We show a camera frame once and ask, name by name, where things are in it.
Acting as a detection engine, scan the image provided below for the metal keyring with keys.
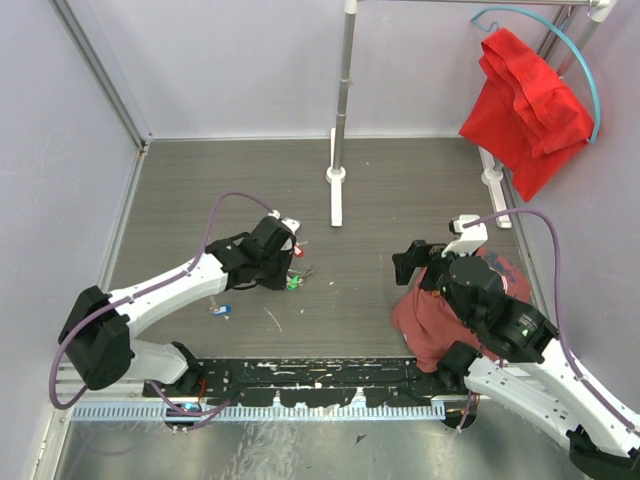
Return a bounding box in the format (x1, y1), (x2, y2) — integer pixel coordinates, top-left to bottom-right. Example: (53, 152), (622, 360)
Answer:
(286, 266), (315, 291)

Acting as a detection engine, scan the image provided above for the blue tagged key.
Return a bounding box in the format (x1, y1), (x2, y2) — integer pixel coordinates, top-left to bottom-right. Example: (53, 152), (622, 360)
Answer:
(209, 296), (232, 318)

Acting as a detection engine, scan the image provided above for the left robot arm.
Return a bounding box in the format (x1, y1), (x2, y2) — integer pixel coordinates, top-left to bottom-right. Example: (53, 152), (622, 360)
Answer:
(59, 214), (300, 396)

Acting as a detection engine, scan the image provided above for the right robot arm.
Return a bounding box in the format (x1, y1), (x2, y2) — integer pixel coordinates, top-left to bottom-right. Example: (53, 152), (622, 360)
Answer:
(392, 240), (639, 479)

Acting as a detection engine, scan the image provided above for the red tagged key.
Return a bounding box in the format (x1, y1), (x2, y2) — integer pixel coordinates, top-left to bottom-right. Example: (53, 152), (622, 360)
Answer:
(294, 241), (308, 258)

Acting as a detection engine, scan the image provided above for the maroon printed t-shirt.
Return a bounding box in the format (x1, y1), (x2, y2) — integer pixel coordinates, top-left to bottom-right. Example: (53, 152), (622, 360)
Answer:
(391, 248), (531, 374)

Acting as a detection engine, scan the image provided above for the white pole base foot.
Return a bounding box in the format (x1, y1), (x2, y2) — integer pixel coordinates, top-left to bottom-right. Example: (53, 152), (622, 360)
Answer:
(325, 128), (346, 228)

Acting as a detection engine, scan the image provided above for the black mounting plate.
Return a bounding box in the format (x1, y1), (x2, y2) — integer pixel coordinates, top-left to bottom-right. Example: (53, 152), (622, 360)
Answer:
(143, 357), (467, 408)

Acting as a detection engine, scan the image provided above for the red cloth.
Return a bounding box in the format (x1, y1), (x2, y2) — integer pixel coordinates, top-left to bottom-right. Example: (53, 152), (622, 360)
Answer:
(459, 28), (595, 202)

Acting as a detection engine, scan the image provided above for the blue clothes hanger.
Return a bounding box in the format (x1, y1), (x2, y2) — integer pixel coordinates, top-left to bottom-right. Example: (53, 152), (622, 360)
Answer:
(470, 6), (602, 144)

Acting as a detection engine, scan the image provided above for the metal rack pole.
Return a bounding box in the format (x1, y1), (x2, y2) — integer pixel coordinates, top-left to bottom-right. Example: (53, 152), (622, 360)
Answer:
(331, 0), (358, 171)

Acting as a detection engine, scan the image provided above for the aluminium corner profile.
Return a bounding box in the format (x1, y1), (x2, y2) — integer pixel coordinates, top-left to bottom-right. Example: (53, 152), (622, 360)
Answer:
(50, 0), (153, 149)

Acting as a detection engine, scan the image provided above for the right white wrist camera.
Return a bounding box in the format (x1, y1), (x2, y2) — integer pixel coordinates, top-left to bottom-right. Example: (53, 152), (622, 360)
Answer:
(441, 214), (489, 257)

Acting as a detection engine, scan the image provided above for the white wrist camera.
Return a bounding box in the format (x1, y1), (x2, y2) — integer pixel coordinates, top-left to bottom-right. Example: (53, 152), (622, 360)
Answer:
(441, 214), (489, 257)
(269, 210), (301, 235)

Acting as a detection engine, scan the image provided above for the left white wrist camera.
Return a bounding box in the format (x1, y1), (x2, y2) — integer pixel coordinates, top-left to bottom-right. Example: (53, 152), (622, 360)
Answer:
(269, 210), (301, 235)

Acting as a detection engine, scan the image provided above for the slotted cable duct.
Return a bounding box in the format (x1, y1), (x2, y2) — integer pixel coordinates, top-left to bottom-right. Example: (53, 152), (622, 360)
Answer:
(70, 401), (446, 422)

